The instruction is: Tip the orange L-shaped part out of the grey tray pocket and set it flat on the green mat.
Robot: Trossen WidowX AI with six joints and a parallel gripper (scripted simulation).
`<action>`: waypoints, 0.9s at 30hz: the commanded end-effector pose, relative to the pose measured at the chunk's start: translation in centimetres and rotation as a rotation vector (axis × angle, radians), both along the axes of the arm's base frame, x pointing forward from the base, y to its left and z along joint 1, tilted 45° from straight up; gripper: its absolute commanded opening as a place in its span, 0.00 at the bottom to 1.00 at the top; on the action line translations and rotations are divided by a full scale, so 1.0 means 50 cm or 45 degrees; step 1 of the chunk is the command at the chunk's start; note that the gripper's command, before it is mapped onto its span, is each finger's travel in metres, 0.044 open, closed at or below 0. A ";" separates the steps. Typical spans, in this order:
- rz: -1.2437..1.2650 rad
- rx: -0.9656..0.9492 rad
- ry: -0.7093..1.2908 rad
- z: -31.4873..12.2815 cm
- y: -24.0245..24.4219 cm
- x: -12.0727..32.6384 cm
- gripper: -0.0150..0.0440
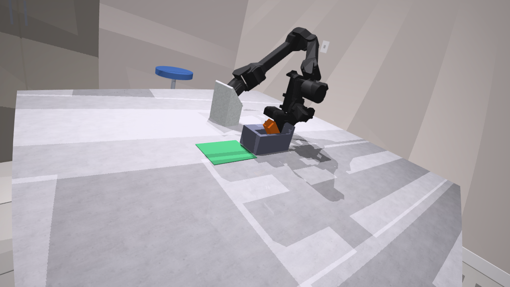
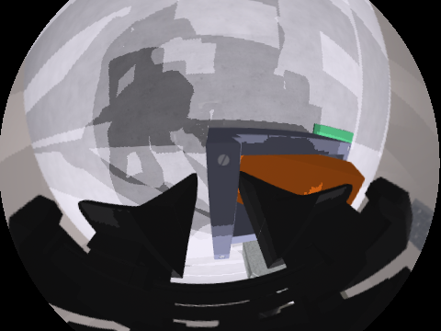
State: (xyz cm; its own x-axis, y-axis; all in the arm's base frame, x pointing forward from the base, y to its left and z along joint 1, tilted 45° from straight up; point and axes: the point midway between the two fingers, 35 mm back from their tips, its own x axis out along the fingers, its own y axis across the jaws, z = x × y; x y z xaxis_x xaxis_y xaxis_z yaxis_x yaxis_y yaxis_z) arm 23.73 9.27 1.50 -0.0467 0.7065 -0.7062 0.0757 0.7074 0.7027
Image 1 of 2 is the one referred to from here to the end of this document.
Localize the orange l-shaped part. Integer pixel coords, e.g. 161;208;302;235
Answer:
263;119;280;134

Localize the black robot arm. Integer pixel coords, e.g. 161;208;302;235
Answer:
227;27;328;122

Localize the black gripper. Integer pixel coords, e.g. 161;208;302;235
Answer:
263;91;304;133

